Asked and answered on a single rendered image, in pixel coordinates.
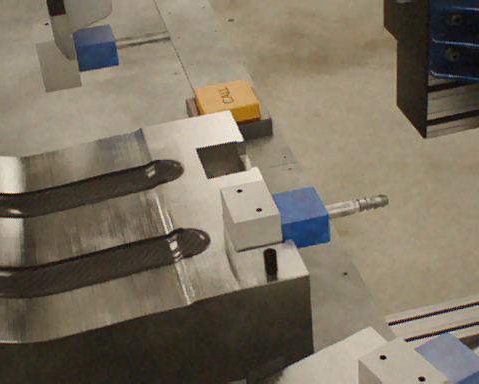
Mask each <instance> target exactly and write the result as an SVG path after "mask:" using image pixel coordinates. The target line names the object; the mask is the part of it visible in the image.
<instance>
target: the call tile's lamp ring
mask: <svg viewBox="0 0 479 384"><path fill-rule="evenodd" d="M251 90H252V91H253V92H254V95H255V97H256V98H257V100H258V102H259V107H260V112H261V115H262V116H261V117H258V118H253V119H249V120H241V121H237V122H236V125H237V126H239V125H243V124H250V123H254V122H258V121H262V120H271V118H270V116H269V113H268V112H267V111H266V109H265V106H264V105H263V104H262V102H261V99H260V98H259V96H258V94H257V92H256V91H255V89H254V87H253V86H252V87H251ZM186 101H187V102H188V105H189V109H190V110H191V112H192V116H193V117H196V116H200V114H199V113H198V111H197V109H196V106H195V103H194V102H193V101H196V97H194V98H186Z"/></svg>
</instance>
